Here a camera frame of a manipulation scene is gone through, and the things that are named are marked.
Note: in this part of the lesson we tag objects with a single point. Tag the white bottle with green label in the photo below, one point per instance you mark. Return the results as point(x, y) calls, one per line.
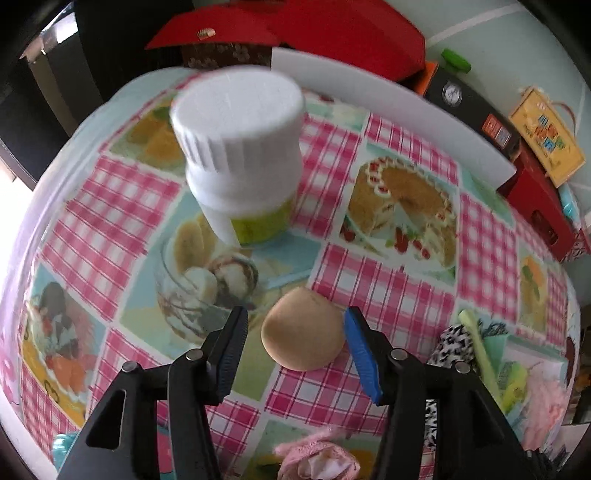
point(240, 138)

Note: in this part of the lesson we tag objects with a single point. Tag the yellow gift box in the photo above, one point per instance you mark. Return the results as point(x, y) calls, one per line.
point(547, 134)

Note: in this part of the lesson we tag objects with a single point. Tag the round beige bun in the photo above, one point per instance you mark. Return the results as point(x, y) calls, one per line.
point(300, 327)

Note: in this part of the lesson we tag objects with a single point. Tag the large red box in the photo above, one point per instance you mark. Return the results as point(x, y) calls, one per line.
point(351, 27)

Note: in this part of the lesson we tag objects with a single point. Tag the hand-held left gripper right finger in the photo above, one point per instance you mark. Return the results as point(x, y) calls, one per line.
point(364, 357)

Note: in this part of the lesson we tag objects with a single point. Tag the black box with gauge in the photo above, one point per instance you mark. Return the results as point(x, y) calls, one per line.
point(466, 106)

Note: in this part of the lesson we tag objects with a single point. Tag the teal packet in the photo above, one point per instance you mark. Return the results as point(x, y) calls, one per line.
point(570, 207)

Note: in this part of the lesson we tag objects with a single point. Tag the black and white spotted cloth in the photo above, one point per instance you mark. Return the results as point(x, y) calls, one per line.
point(450, 346)

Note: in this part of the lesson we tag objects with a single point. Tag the brown floral box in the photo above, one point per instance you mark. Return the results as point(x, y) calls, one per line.
point(226, 55)

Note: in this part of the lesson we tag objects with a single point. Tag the pink checked printed tablecloth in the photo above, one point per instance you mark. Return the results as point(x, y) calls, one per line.
point(392, 286)

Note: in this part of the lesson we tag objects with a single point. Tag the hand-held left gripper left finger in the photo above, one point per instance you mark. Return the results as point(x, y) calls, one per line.
point(233, 353)

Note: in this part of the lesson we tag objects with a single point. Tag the small red box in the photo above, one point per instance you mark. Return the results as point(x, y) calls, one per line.
point(540, 203)

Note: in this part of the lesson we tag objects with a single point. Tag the teal plastic case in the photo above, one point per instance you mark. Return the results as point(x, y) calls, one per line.
point(62, 445)

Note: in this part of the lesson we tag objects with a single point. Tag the light green cloth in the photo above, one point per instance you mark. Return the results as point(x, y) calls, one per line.
point(512, 378)

